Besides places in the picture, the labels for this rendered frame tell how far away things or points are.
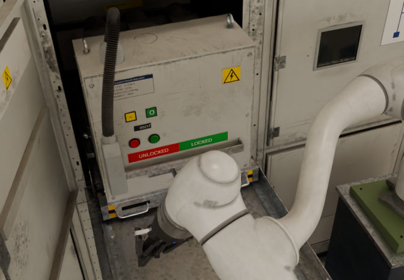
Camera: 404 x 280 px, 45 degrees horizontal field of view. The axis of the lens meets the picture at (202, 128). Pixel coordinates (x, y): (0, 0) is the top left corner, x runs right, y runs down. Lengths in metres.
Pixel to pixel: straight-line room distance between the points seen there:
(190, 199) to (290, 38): 0.95
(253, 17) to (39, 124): 0.72
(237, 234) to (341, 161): 1.37
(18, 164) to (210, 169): 0.64
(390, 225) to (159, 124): 0.84
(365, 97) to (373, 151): 1.14
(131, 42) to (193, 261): 0.67
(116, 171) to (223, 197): 0.61
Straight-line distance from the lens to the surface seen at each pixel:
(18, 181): 1.26
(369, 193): 1.87
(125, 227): 1.61
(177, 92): 1.39
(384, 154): 2.27
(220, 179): 0.79
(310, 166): 0.96
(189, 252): 1.53
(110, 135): 1.30
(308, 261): 1.52
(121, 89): 1.34
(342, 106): 1.05
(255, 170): 1.67
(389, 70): 1.16
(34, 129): 1.41
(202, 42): 1.41
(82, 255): 2.03
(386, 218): 1.78
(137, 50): 1.39
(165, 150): 1.50
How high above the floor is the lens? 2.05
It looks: 38 degrees down
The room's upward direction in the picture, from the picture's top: 2 degrees counter-clockwise
